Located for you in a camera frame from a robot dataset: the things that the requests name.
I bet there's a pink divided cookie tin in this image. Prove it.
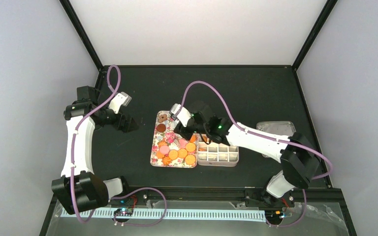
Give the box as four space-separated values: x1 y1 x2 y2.
197 141 239 167

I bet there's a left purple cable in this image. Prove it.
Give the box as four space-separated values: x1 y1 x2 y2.
70 64 167 228

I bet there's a black frame post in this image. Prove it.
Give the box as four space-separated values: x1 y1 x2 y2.
59 0 103 71

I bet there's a floral cookie tray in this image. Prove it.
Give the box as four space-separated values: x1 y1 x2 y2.
150 111 198 168

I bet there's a pink sandwich cookie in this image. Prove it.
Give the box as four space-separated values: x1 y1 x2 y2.
159 145 170 155

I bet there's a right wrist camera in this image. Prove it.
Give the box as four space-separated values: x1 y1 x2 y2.
169 103 192 127

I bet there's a clear plastic tin lid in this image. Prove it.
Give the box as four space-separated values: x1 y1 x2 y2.
256 121 296 140

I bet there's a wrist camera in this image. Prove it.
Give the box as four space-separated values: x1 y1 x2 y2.
169 103 192 127
108 92 132 114

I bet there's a white slotted cable duct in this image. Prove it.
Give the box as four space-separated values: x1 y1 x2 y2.
60 207 268 223

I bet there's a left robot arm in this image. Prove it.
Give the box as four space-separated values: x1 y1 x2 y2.
51 86 138 215

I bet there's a dark brown round cookie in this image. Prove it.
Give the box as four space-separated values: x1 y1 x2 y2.
156 123 166 133

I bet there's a brown flower cookie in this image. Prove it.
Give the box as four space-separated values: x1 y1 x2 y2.
158 114 168 123

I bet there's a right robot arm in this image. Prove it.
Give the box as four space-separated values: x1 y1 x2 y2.
170 112 320 206

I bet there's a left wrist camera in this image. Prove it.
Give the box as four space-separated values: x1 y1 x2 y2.
108 92 132 114

